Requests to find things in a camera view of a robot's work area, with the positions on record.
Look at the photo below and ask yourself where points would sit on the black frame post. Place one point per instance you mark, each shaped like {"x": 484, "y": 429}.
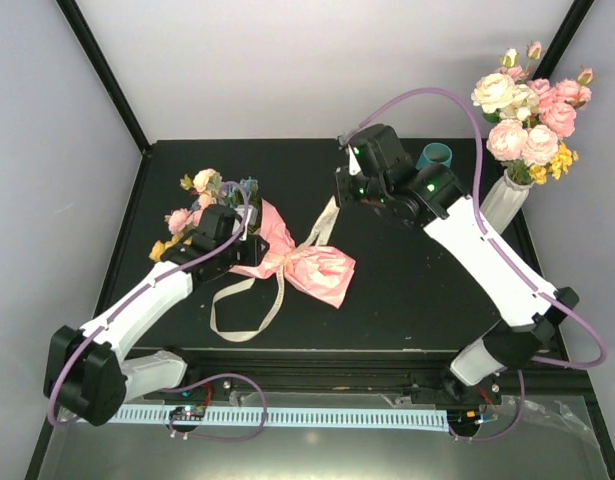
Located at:
{"x": 89, "y": 44}
{"x": 564, "y": 35}

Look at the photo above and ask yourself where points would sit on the light blue cable duct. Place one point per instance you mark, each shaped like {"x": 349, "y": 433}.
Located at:
{"x": 223, "y": 416}

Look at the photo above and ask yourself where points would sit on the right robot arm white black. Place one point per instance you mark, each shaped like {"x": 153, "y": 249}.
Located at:
{"x": 380, "y": 173}

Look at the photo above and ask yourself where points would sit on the pink wrapping paper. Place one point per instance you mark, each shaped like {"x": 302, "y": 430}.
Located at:
{"x": 313, "y": 267}

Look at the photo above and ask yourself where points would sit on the black frame post left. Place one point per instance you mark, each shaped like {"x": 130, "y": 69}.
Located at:
{"x": 89, "y": 44}

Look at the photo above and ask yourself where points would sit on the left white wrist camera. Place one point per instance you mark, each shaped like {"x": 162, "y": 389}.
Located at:
{"x": 246, "y": 219}

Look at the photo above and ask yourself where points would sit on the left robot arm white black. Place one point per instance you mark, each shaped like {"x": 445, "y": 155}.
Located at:
{"x": 89, "y": 372}

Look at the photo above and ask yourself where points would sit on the artificial flower bunch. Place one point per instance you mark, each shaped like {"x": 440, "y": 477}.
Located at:
{"x": 206, "y": 188}

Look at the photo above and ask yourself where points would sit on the pink white flower bouquet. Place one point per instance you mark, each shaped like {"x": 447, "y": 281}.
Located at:
{"x": 531, "y": 118}

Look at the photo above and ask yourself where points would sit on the circuit board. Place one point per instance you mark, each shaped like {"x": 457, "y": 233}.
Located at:
{"x": 188, "y": 413}
{"x": 475, "y": 417}

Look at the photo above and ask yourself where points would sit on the white ribbed vase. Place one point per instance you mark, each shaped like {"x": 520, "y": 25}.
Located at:
{"x": 503, "y": 201}

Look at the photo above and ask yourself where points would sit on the left circuit board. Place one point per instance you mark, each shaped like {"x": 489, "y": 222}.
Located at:
{"x": 188, "y": 413}

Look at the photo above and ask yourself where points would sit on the cream ribbon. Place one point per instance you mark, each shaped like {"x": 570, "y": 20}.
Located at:
{"x": 240, "y": 287}

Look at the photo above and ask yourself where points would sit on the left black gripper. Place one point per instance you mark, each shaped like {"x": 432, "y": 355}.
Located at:
{"x": 254, "y": 256}

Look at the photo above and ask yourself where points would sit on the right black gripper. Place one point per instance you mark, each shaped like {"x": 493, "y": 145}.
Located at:
{"x": 344, "y": 192}

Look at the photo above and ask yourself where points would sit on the teal vase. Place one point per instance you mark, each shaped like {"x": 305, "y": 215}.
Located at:
{"x": 435, "y": 153}

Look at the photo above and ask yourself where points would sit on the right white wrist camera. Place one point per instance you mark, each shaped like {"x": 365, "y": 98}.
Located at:
{"x": 353, "y": 166}

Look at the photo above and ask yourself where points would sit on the black frame post right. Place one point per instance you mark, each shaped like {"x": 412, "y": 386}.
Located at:
{"x": 564, "y": 35}

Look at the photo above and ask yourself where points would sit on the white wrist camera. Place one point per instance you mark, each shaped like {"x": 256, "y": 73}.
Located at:
{"x": 353, "y": 166}
{"x": 246, "y": 219}

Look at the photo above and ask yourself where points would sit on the right circuit board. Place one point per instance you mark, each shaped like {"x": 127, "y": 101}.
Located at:
{"x": 475, "y": 417}

